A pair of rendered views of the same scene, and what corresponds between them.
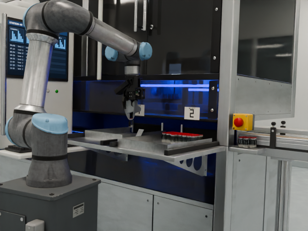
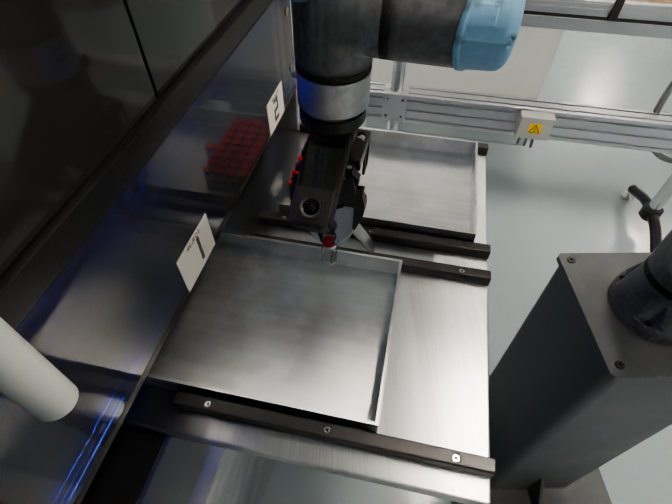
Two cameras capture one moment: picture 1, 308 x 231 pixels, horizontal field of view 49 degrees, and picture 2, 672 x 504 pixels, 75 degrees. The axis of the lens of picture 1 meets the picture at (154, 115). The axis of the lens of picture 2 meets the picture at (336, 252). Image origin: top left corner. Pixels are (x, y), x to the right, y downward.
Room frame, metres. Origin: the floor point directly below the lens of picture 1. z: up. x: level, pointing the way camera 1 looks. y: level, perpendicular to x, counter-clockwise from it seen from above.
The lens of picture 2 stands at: (1.85, 0.49, 1.45)
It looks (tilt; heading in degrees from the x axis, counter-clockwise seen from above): 50 degrees down; 244
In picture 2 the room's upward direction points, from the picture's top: straight up
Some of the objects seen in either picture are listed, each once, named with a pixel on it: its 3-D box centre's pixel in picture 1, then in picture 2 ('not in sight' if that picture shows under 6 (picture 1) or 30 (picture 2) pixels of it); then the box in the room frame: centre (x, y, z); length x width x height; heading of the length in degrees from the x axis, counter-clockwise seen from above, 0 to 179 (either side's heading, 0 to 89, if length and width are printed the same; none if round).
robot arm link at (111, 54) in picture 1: (120, 52); (450, 11); (1.58, 0.16, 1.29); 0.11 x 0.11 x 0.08; 52
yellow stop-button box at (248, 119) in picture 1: (243, 121); not in sight; (1.51, -0.40, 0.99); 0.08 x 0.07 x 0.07; 142
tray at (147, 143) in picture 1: (166, 142); (384, 177); (1.48, -0.06, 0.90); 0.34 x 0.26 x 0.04; 142
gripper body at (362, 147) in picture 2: (133, 87); (334, 146); (1.66, 0.10, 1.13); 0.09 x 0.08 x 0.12; 49
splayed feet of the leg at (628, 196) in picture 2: not in sight; (645, 218); (0.03, -0.13, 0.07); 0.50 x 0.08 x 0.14; 52
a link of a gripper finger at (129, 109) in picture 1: (129, 109); (348, 214); (1.65, 0.12, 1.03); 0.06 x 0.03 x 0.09; 49
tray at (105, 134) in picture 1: (126, 133); (275, 316); (1.78, 0.14, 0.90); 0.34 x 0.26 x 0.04; 142
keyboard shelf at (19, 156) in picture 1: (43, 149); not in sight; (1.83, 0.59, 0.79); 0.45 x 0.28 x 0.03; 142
